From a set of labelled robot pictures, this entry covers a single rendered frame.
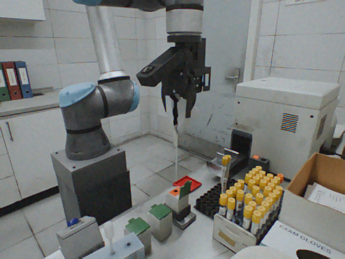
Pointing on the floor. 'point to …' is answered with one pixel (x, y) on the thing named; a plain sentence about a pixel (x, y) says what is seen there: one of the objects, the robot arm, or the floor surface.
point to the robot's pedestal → (97, 199)
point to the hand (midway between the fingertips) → (177, 130)
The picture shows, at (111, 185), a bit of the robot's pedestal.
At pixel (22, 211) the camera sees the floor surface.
